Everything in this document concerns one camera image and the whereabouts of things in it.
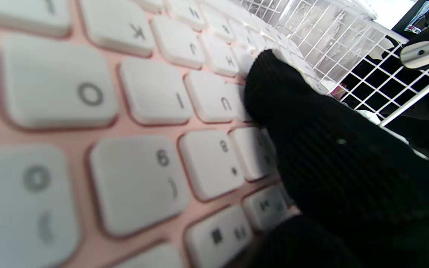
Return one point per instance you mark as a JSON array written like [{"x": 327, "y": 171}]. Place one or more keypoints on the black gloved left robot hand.
[{"x": 419, "y": 54}]

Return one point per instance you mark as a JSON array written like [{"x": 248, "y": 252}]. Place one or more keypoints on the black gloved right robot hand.
[{"x": 348, "y": 178}]

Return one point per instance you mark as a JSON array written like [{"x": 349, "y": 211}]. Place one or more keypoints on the pink keyboard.
[{"x": 106, "y": 149}]

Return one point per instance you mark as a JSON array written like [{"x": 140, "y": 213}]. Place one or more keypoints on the black framed screen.
[{"x": 423, "y": 15}]

